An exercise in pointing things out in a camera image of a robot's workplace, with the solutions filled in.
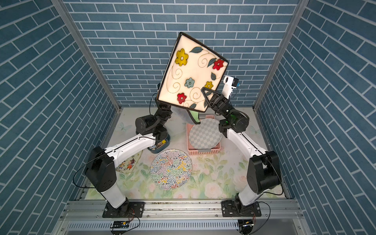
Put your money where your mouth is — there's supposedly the small green circuit board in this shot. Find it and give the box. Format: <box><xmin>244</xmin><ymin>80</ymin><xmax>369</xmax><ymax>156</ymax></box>
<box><xmin>110</xmin><ymin>221</ymin><xmax>130</xmax><ymax>230</ymax></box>

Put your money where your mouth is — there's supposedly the round grey checkered plate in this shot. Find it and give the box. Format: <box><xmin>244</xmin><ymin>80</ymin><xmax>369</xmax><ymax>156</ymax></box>
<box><xmin>188</xmin><ymin>118</ymin><xmax>223</xmax><ymax>150</ymax></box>

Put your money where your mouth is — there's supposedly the aluminium corner post right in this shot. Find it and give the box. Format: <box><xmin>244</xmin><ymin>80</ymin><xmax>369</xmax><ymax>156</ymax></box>
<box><xmin>254</xmin><ymin>0</ymin><xmax>309</xmax><ymax>112</ymax></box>

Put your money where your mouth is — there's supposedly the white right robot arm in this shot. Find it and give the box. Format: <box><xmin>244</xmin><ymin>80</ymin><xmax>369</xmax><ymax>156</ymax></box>
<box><xmin>201</xmin><ymin>88</ymin><xmax>282</xmax><ymax>208</ymax></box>

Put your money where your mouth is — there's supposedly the aluminium corner post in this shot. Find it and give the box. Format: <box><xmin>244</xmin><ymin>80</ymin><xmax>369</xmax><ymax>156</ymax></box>
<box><xmin>254</xmin><ymin>0</ymin><xmax>309</xmax><ymax>112</ymax></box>
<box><xmin>51</xmin><ymin>0</ymin><xmax>122</xmax><ymax>112</ymax></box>

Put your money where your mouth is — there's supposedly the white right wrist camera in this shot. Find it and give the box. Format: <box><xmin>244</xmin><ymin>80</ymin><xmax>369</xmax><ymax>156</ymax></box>
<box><xmin>222</xmin><ymin>75</ymin><xmax>239</xmax><ymax>99</ymax></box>

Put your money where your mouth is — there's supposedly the teal plastic stationery bin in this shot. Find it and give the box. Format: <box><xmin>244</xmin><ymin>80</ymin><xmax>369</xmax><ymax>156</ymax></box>
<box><xmin>147</xmin><ymin>134</ymin><xmax>170</xmax><ymax>154</ymax></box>

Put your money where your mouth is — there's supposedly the round multicolour squiggle plate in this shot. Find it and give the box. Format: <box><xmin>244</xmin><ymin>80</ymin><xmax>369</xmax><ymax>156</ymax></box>
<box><xmin>150</xmin><ymin>149</ymin><xmax>193</xmax><ymax>191</ymax></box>

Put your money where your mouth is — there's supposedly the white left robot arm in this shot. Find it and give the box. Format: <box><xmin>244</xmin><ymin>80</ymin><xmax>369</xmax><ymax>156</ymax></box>
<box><xmin>83</xmin><ymin>102</ymin><xmax>172</xmax><ymax>209</ymax></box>

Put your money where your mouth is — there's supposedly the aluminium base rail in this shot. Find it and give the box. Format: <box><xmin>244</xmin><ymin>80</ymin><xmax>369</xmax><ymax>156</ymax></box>
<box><xmin>53</xmin><ymin>198</ymin><xmax>309</xmax><ymax>235</ymax></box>

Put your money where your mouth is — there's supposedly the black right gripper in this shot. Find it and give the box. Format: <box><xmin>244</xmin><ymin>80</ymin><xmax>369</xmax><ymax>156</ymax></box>
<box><xmin>202</xmin><ymin>94</ymin><xmax>238</xmax><ymax>124</ymax></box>

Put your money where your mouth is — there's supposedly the colourful picture book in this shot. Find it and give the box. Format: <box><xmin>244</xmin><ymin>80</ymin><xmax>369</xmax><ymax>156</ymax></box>
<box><xmin>116</xmin><ymin>150</ymin><xmax>143</xmax><ymax>175</ymax></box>

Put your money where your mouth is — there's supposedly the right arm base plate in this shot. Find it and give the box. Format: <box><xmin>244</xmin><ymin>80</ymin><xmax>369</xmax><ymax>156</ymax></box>
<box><xmin>221</xmin><ymin>199</ymin><xmax>261</xmax><ymax>217</ymax></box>

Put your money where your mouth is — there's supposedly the aluminium corner post left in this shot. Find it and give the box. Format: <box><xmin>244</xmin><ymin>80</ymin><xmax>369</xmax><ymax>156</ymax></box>
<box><xmin>51</xmin><ymin>0</ymin><xmax>122</xmax><ymax>112</ymax></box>

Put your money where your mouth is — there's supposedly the square floral plate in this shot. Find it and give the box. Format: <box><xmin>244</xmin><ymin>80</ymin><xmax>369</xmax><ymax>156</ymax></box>
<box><xmin>157</xmin><ymin>32</ymin><xmax>229</xmax><ymax>113</ymax></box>

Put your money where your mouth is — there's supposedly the pink plastic dish basket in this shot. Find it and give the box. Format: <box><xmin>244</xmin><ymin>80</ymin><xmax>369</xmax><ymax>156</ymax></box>
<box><xmin>186</xmin><ymin>115</ymin><xmax>221</xmax><ymax>155</ymax></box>

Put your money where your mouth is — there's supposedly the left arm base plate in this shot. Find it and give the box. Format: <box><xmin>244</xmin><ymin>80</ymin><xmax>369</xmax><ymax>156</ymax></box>
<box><xmin>102</xmin><ymin>199</ymin><xmax>146</xmax><ymax>218</ymax></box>

